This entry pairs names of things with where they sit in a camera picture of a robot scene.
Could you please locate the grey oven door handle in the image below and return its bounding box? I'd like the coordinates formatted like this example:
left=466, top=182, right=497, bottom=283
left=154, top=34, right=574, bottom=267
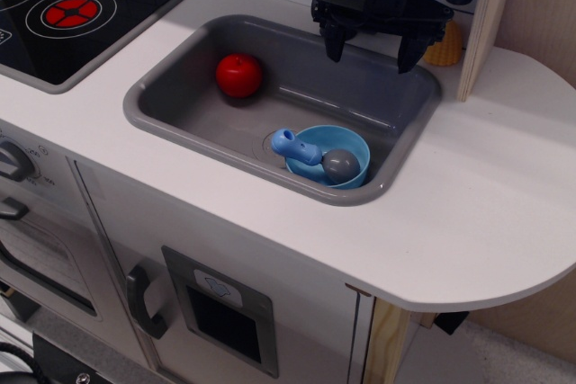
left=0, top=197, right=30, bottom=220

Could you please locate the black toy stovetop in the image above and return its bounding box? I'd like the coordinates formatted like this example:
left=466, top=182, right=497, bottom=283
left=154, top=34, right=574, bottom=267
left=1, top=0, right=183, bottom=94

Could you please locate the blue and grey toy spoon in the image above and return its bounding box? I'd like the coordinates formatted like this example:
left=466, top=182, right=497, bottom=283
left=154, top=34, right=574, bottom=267
left=271, top=129, right=361, bottom=184

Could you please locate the grey plastic sink basin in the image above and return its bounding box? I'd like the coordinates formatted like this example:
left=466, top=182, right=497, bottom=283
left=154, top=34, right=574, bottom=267
left=123, top=15, right=441, bottom=206

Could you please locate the toy oven door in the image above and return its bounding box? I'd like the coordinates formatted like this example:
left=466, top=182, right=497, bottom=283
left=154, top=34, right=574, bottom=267
left=1, top=192, right=146, bottom=362

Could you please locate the grey dispenser panel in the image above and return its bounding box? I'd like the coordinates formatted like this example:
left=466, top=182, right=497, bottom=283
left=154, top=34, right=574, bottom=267
left=162, top=246, right=279, bottom=379

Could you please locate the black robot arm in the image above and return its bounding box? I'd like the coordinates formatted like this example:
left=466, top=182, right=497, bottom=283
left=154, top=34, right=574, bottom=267
left=311, top=0, right=454, bottom=74

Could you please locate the yellow toy corn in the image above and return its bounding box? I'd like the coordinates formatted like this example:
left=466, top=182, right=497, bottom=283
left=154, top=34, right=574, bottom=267
left=423, top=21, right=464, bottom=67

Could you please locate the red toy apple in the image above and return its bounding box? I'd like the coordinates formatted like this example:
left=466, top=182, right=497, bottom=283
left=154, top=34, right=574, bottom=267
left=215, top=53, right=263, bottom=98

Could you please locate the light blue plastic bowl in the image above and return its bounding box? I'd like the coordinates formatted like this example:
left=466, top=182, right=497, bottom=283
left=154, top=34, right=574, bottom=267
left=285, top=125, right=371, bottom=190

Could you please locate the grey cabinet door handle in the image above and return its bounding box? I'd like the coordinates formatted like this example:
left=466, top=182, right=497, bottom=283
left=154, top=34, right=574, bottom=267
left=126, top=264, right=169, bottom=340

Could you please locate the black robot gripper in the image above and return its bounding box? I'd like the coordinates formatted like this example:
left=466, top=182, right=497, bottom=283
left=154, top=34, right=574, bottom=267
left=311, top=0, right=454, bottom=74

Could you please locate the light wooden side post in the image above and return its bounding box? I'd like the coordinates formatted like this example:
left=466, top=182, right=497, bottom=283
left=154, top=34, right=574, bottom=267
left=456, top=0, right=507, bottom=102

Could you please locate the grey oven knob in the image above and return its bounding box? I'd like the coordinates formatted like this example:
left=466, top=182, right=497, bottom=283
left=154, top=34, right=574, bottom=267
left=1, top=140, right=41, bottom=183

